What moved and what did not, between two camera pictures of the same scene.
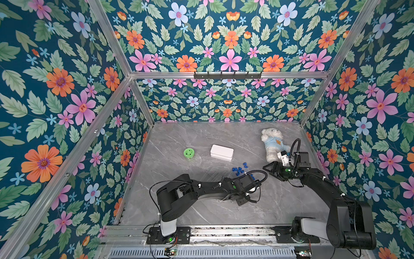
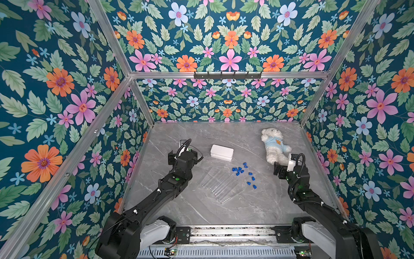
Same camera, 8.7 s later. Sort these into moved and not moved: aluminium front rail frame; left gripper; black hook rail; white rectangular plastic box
Moved: left gripper
Not moved: black hook rail; white rectangular plastic box; aluminium front rail frame
